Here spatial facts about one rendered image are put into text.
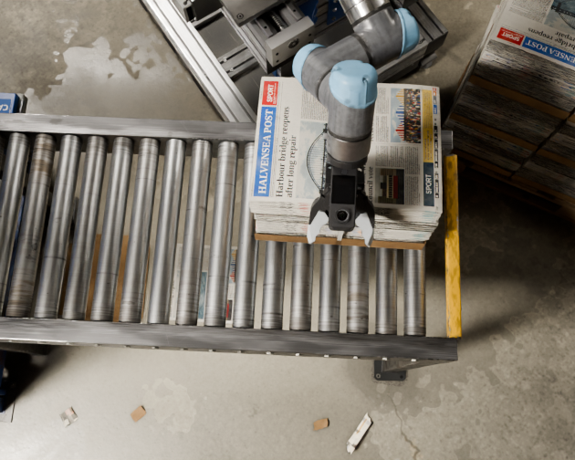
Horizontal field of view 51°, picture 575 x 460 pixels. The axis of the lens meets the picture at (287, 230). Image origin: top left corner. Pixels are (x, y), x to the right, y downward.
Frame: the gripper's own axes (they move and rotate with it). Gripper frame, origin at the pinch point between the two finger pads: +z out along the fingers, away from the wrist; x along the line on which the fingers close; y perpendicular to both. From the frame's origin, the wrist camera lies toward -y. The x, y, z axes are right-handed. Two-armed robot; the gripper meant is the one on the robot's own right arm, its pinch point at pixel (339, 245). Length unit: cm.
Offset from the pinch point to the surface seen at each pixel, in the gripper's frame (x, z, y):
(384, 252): -11.5, 17.1, 17.0
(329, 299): 0.8, 23.4, 7.0
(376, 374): -19, 97, 41
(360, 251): -6.0, 17.0, 16.7
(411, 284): -17.7, 21.3, 11.3
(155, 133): 45, 2, 38
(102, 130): 58, 2, 38
